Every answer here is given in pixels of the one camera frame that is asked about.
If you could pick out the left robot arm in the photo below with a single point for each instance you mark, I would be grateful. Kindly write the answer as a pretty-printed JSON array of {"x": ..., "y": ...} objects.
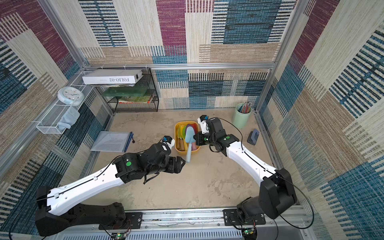
[{"x": 62, "y": 207}]

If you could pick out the light blue shovel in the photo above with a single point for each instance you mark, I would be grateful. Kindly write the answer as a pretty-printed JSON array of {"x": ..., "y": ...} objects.
[{"x": 189, "y": 152}]

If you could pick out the black wire mesh shelf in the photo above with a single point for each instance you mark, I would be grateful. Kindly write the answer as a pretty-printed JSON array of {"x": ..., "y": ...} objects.
[{"x": 146, "y": 81}]

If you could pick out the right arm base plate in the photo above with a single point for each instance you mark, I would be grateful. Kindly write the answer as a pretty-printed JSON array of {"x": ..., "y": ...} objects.
[{"x": 232, "y": 217}]

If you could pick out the red shovel wooden handle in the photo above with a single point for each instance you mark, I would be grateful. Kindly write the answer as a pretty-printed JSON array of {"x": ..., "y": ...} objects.
[{"x": 195, "y": 127}]

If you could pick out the white round clock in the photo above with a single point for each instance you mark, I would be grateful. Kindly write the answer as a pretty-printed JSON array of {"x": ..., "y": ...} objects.
[{"x": 70, "y": 96}]

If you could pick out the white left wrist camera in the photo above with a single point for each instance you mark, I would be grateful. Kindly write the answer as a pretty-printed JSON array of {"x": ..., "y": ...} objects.
[{"x": 169, "y": 141}]

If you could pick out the coloured pencils in cup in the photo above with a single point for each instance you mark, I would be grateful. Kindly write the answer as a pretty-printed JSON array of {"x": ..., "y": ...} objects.
[{"x": 245, "y": 108}]

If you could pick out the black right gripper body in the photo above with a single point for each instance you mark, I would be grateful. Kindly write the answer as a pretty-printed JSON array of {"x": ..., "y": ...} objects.
[{"x": 201, "y": 139}]

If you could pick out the green book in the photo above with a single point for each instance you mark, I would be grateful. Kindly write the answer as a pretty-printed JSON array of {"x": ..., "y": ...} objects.
[{"x": 125, "y": 92}]

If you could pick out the mint green pencil cup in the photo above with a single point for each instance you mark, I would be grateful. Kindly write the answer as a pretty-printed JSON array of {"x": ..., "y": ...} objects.
[{"x": 240, "y": 120}]

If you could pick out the colourful picture book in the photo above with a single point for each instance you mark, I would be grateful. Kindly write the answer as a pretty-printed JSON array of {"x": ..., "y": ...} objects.
[{"x": 136, "y": 100}]

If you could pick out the white folio box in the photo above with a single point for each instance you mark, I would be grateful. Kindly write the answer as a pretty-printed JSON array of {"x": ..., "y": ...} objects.
[{"x": 110, "y": 77}]

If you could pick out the green shovel wooden handle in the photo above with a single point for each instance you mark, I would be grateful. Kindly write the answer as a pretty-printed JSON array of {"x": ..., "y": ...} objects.
[{"x": 180, "y": 145}]

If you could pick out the yellow plastic storage box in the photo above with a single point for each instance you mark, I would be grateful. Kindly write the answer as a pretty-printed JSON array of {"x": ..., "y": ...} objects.
[{"x": 176, "y": 135}]

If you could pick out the purple shovel pink handle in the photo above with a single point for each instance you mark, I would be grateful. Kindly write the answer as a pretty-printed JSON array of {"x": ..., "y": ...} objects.
[{"x": 189, "y": 137}]

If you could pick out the white wire basket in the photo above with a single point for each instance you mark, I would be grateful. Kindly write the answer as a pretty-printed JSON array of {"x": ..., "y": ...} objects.
[{"x": 48, "y": 124}]

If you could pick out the green shovel orange handle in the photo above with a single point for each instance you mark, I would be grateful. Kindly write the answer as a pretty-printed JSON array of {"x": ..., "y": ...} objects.
[{"x": 181, "y": 131}]

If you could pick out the light blue cloth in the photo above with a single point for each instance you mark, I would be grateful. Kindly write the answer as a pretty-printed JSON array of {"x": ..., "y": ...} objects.
[{"x": 68, "y": 119}]

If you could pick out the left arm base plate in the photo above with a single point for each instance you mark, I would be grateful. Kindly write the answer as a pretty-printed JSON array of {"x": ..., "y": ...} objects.
[{"x": 134, "y": 219}]

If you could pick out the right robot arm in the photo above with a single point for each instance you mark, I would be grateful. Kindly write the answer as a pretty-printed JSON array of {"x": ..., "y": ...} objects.
[{"x": 276, "y": 193}]

